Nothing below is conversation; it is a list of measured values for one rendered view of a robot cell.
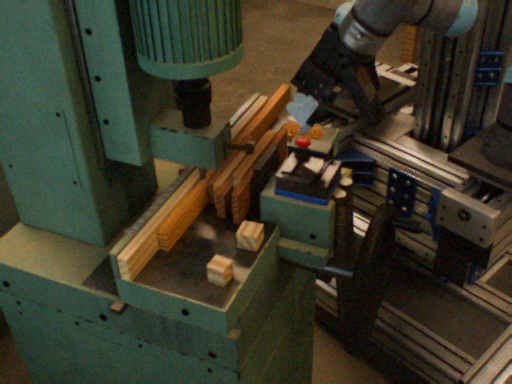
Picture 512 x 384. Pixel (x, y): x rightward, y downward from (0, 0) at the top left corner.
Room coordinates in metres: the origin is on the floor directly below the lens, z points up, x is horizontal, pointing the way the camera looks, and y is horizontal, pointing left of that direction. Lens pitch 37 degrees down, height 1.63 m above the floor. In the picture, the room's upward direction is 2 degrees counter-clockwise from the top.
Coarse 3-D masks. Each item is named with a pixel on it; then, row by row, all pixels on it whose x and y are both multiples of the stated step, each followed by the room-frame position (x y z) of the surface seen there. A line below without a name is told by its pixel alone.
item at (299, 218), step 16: (272, 192) 0.90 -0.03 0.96; (272, 208) 0.88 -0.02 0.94; (288, 208) 0.87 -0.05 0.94; (304, 208) 0.86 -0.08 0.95; (320, 208) 0.85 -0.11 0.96; (288, 224) 0.87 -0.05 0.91; (304, 224) 0.86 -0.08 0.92; (320, 224) 0.85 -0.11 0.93; (304, 240) 0.86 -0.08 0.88; (320, 240) 0.85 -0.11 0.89
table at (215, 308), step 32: (320, 128) 1.22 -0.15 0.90; (192, 224) 0.89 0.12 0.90; (224, 224) 0.89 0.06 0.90; (160, 256) 0.80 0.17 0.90; (192, 256) 0.80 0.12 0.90; (224, 256) 0.80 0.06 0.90; (256, 256) 0.80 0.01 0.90; (288, 256) 0.85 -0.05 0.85; (320, 256) 0.83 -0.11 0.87; (128, 288) 0.75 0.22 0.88; (160, 288) 0.73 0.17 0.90; (192, 288) 0.72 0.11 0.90; (224, 288) 0.72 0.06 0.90; (192, 320) 0.70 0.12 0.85; (224, 320) 0.67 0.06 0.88
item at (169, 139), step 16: (176, 112) 1.01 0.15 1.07; (160, 128) 0.96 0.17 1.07; (176, 128) 0.95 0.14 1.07; (192, 128) 0.95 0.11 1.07; (208, 128) 0.95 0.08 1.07; (224, 128) 0.95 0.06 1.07; (160, 144) 0.96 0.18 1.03; (176, 144) 0.94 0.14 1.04; (192, 144) 0.93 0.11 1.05; (208, 144) 0.92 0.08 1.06; (176, 160) 0.95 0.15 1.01; (192, 160) 0.93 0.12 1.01; (208, 160) 0.92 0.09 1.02; (224, 160) 0.94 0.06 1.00
